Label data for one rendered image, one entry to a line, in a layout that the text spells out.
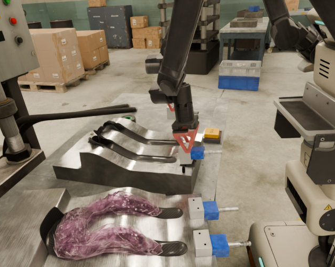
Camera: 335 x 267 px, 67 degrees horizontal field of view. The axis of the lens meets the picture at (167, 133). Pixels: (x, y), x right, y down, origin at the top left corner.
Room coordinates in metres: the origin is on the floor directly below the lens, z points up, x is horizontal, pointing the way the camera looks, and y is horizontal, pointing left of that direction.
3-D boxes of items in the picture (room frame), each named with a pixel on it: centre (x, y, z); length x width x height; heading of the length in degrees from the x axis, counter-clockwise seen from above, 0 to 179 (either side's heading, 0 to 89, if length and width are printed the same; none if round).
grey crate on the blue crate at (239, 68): (3.89, -1.19, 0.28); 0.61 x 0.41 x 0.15; 68
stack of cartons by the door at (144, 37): (7.66, 0.39, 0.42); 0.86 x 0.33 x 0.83; 68
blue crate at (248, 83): (3.89, -1.19, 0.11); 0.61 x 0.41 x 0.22; 68
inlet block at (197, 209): (0.49, -0.11, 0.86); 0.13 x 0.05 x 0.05; 90
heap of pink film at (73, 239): (0.44, 0.16, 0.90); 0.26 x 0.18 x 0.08; 90
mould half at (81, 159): (0.80, 0.14, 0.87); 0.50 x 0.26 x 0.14; 73
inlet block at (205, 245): (0.39, -0.11, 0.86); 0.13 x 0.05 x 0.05; 90
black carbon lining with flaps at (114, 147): (0.78, 0.13, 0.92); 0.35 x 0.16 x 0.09; 73
